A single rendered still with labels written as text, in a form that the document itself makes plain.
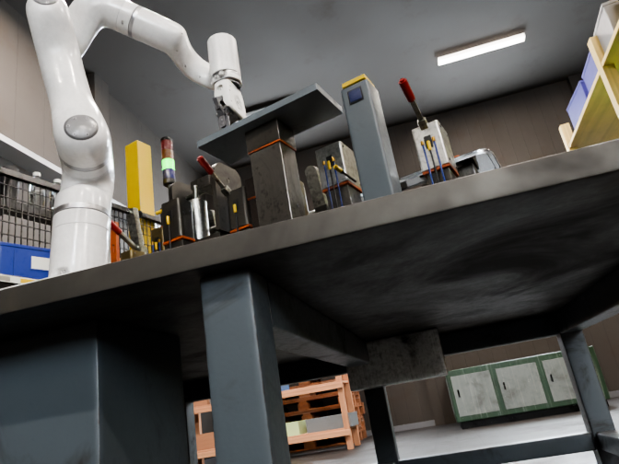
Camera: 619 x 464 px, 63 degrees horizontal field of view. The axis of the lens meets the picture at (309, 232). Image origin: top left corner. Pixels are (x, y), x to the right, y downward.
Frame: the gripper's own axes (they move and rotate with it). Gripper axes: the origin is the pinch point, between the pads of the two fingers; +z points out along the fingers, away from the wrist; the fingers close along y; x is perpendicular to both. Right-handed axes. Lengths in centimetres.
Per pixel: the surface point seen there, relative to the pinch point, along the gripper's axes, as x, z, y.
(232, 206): 7.9, 15.3, 10.4
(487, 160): -62, 19, 23
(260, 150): -9.2, 10.3, -5.2
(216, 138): 1.6, 3.6, -6.5
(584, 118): -167, -121, 331
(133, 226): 54, 3, 26
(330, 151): -23.6, 9.4, 8.3
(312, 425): 178, 86, 497
